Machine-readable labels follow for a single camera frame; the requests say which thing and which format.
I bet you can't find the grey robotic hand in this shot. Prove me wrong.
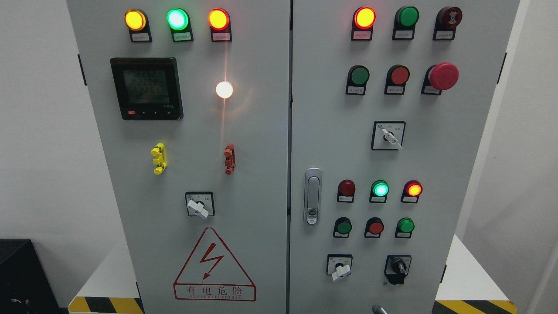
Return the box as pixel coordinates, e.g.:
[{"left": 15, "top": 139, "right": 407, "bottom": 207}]
[{"left": 371, "top": 305, "right": 388, "bottom": 314}]

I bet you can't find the green push button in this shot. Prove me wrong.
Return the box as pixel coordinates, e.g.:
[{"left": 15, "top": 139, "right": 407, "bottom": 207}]
[
  {"left": 345, "top": 65, "right": 370, "bottom": 96},
  {"left": 333, "top": 217, "right": 352, "bottom": 239},
  {"left": 395, "top": 217, "right": 416, "bottom": 239}
]

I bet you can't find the lower red push button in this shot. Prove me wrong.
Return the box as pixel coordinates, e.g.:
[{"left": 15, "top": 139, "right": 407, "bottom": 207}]
[{"left": 364, "top": 217, "right": 384, "bottom": 239}]

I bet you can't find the red push button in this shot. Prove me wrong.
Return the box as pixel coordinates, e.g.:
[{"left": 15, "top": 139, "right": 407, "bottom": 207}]
[
  {"left": 364, "top": 217, "right": 384, "bottom": 239},
  {"left": 384, "top": 64, "right": 410, "bottom": 95}
]

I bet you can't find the upper red push button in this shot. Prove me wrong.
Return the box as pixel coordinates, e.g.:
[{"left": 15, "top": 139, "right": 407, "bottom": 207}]
[{"left": 384, "top": 64, "right": 410, "bottom": 95}]

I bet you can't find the red emergency stop mushroom button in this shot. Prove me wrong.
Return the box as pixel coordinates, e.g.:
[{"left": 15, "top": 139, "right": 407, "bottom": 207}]
[{"left": 421, "top": 62, "right": 459, "bottom": 96}]

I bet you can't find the white platform with hazard stripes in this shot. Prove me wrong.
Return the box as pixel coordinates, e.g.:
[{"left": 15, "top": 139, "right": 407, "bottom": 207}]
[{"left": 68, "top": 236, "right": 517, "bottom": 314}]

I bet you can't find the lower middle green indicator lamp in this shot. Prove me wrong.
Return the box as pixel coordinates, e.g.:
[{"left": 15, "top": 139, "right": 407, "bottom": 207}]
[{"left": 369, "top": 180, "right": 389, "bottom": 203}]

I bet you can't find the green indicator lamp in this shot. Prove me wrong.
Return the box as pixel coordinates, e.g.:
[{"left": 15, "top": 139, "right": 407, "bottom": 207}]
[
  {"left": 166, "top": 8, "right": 194, "bottom": 42},
  {"left": 369, "top": 180, "right": 389, "bottom": 203},
  {"left": 392, "top": 6, "right": 420, "bottom": 40}
]

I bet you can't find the lower left red indicator lamp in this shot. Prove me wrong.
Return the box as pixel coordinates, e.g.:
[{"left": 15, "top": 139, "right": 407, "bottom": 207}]
[{"left": 337, "top": 179, "right": 356, "bottom": 203}]

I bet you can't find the red indicator lamp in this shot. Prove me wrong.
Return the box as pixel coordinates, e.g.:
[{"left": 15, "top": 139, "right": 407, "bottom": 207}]
[
  {"left": 351, "top": 6, "right": 377, "bottom": 41},
  {"left": 208, "top": 8, "right": 232, "bottom": 42},
  {"left": 401, "top": 180, "right": 423, "bottom": 204},
  {"left": 337, "top": 179, "right": 356, "bottom": 203}
]

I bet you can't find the lower right red indicator lamp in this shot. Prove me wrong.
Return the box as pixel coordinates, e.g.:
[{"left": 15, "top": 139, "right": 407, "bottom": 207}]
[{"left": 401, "top": 180, "right": 423, "bottom": 204}]

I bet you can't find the red electrical hazard warning sticker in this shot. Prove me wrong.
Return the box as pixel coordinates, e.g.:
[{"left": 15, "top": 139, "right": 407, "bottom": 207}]
[{"left": 173, "top": 227, "right": 256, "bottom": 302}]

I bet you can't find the grey right cabinet door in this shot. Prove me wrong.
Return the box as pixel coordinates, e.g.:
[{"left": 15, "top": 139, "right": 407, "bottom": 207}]
[{"left": 289, "top": 0, "right": 519, "bottom": 314}]

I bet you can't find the grey cabinet door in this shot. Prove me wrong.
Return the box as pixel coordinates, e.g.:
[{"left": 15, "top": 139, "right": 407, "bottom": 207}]
[
  {"left": 289, "top": 0, "right": 519, "bottom": 314},
  {"left": 67, "top": 0, "right": 290, "bottom": 314}
]

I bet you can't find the red terminal connector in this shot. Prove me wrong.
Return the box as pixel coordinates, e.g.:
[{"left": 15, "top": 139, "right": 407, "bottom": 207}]
[{"left": 224, "top": 143, "right": 236, "bottom": 175}]

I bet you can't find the white lit indicator lamp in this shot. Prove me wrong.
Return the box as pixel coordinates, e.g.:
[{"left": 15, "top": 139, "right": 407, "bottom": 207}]
[{"left": 215, "top": 80, "right": 234, "bottom": 99}]

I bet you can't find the yellow terminal connector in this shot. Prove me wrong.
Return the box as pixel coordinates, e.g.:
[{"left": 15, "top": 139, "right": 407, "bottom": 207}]
[{"left": 151, "top": 143, "right": 167, "bottom": 175}]

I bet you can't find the grey left cabinet door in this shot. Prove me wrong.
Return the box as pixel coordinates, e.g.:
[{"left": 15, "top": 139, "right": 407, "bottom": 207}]
[{"left": 67, "top": 0, "right": 290, "bottom": 314}]

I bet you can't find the red indicator lamp top right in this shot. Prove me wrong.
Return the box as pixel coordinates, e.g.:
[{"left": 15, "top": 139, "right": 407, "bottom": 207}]
[{"left": 351, "top": 6, "right": 377, "bottom": 41}]

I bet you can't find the green indicator lamp top right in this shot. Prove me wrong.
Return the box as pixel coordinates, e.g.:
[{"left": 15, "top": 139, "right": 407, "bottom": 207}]
[{"left": 392, "top": 6, "right": 420, "bottom": 40}]

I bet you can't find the dark red buzzer alarm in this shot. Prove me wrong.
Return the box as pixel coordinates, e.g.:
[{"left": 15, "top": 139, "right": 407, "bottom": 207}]
[{"left": 432, "top": 7, "right": 463, "bottom": 41}]

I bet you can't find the black digital power meter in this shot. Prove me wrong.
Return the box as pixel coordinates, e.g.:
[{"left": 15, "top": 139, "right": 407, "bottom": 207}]
[{"left": 110, "top": 57, "right": 183, "bottom": 120}]

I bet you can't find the red indicator lamp top left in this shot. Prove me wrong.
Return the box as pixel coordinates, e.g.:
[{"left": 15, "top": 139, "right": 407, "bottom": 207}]
[{"left": 208, "top": 8, "right": 232, "bottom": 42}]

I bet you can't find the green indicator lamp top left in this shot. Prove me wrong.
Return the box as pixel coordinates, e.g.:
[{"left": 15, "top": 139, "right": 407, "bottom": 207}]
[{"left": 166, "top": 8, "right": 194, "bottom": 42}]

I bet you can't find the black box lower left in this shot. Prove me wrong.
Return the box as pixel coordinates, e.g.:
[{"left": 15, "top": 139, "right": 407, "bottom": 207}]
[{"left": 0, "top": 239, "right": 61, "bottom": 314}]

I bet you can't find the yellow indicator lamp top left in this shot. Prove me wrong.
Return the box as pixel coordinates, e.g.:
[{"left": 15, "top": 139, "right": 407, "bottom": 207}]
[{"left": 124, "top": 9, "right": 152, "bottom": 42}]

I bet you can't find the black knob selector switch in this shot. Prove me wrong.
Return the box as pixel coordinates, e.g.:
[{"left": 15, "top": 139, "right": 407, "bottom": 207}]
[{"left": 384, "top": 255, "right": 412, "bottom": 285}]

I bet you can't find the lower left white selector switch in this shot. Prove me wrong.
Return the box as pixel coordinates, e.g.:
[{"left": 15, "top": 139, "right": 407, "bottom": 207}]
[{"left": 326, "top": 254, "right": 353, "bottom": 282}]

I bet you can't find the silver cabinet door handle lock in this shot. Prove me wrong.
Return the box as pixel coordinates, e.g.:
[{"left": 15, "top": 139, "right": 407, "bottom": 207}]
[{"left": 303, "top": 167, "right": 322, "bottom": 226}]

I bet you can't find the upper right rotary selector switch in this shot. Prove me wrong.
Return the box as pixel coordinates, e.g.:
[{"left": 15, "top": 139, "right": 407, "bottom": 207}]
[{"left": 371, "top": 121, "right": 406, "bottom": 151}]

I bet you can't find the left door rotary selector switch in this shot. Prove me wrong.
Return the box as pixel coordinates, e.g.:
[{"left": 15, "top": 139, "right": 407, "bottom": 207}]
[{"left": 185, "top": 191, "right": 215, "bottom": 219}]

